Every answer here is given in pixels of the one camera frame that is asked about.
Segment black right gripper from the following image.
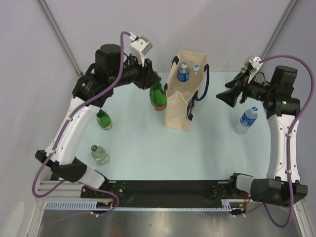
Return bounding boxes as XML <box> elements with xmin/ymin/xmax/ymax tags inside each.
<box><xmin>216</xmin><ymin>68</ymin><xmax>276</xmax><ymax>108</ymax></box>

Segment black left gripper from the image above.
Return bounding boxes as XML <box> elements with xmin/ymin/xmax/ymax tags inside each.
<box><xmin>109</xmin><ymin>53</ymin><xmax>161</xmax><ymax>90</ymax></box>

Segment green glass bottle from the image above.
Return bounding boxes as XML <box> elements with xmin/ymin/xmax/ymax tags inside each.
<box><xmin>234</xmin><ymin>67</ymin><xmax>247</xmax><ymax>79</ymax></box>

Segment green bottle orange label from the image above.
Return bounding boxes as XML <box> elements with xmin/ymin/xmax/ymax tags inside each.
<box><xmin>150</xmin><ymin>82</ymin><xmax>167</xmax><ymax>111</ymax></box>

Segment blue label water bottle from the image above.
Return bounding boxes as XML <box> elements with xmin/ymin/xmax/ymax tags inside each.
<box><xmin>235</xmin><ymin>106</ymin><xmax>258</xmax><ymax>135</ymax></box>
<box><xmin>177</xmin><ymin>61</ymin><xmax>189</xmax><ymax>82</ymax></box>

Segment clear unlabelled water bottle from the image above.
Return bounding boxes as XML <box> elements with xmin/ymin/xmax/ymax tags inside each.
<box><xmin>193</xmin><ymin>64</ymin><xmax>200</xmax><ymax>77</ymax></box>

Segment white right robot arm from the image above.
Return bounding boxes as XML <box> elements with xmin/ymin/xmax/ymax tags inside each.
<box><xmin>216</xmin><ymin>66</ymin><xmax>308</xmax><ymax>207</ymax></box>

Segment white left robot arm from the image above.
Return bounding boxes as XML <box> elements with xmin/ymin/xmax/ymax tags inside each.
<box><xmin>35</xmin><ymin>40</ymin><xmax>161</xmax><ymax>198</ymax></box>

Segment beige canvas tote bag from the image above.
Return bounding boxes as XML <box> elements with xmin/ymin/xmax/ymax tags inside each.
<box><xmin>163</xmin><ymin>49</ymin><xmax>210</xmax><ymax>131</ymax></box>

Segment green bottle yellow label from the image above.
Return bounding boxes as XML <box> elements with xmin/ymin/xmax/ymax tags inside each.
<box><xmin>96</xmin><ymin>109</ymin><xmax>112</xmax><ymax>130</ymax></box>

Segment clear short glass bottle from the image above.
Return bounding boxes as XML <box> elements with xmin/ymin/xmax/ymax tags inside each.
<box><xmin>91</xmin><ymin>145</ymin><xmax>110</xmax><ymax>165</ymax></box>

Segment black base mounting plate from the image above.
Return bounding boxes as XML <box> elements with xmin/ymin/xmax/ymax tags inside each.
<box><xmin>81</xmin><ymin>179</ymin><xmax>257</xmax><ymax>208</ymax></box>

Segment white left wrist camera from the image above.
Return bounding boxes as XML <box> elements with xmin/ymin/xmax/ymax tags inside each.
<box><xmin>129</xmin><ymin>32</ymin><xmax>153</xmax><ymax>67</ymax></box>

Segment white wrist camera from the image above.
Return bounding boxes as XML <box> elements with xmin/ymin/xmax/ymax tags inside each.
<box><xmin>129</xmin><ymin>32</ymin><xmax>153</xmax><ymax>67</ymax></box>
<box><xmin>244</xmin><ymin>55</ymin><xmax>263</xmax><ymax>83</ymax></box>

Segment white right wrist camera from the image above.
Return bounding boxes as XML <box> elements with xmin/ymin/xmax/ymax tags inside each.
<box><xmin>244</xmin><ymin>55</ymin><xmax>263</xmax><ymax>83</ymax></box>

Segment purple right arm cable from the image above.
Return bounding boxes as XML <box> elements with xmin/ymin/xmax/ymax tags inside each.
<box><xmin>232</xmin><ymin>55</ymin><xmax>316</xmax><ymax>227</ymax></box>

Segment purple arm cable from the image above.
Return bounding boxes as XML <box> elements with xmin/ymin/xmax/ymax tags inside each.
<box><xmin>232</xmin><ymin>55</ymin><xmax>316</xmax><ymax>227</ymax></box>
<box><xmin>32</xmin><ymin>31</ymin><xmax>133</xmax><ymax>218</ymax></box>

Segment right aluminium frame post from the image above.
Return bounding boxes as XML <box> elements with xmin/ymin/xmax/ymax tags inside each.
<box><xmin>261</xmin><ymin>0</ymin><xmax>299</xmax><ymax>59</ymax></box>

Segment aluminium frame post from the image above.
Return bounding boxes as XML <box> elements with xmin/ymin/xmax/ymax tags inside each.
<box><xmin>261</xmin><ymin>0</ymin><xmax>299</xmax><ymax>59</ymax></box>
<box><xmin>36</xmin><ymin>0</ymin><xmax>82</xmax><ymax>76</ymax></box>

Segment blue slotted cable duct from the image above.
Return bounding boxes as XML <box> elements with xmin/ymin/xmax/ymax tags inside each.
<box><xmin>45</xmin><ymin>198</ymin><xmax>245</xmax><ymax>212</ymax></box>

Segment left aluminium frame post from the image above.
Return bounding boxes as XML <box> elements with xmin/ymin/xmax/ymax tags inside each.
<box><xmin>36</xmin><ymin>0</ymin><xmax>82</xmax><ymax>76</ymax></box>

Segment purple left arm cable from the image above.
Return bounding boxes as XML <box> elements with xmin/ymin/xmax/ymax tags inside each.
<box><xmin>32</xmin><ymin>31</ymin><xmax>133</xmax><ymax>218</ymax></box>

